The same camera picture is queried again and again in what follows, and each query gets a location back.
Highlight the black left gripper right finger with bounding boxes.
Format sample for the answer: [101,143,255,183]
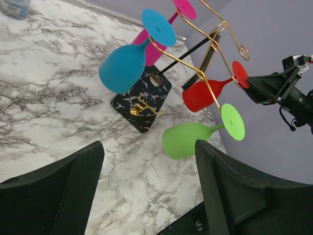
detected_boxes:
[195,140,313,235]

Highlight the green wine glass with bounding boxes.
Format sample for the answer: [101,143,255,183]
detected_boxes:
[162,103,246,160]

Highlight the black marble rack base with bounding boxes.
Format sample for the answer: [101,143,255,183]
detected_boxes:
[111,66,172,133]

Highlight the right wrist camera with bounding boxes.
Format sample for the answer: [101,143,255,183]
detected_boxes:
[282,55,313,75]

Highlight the gold wire glass rack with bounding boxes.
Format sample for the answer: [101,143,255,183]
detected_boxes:
[150,0,250,113]

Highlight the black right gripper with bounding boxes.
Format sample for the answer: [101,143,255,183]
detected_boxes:
[246,66,313,131]

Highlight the red wine glass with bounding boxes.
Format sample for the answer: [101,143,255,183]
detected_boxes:
[182,61,250,113]

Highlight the blue wine glass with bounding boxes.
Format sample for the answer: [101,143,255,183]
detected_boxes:
[98,9,176,94]

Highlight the pink wine glass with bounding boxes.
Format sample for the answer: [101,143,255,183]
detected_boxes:
[132,0,197,67]

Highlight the small clear plastic jar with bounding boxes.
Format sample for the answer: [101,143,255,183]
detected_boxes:
[0,0,31,20]

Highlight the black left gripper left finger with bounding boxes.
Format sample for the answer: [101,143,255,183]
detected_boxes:
[0,141,105,235]

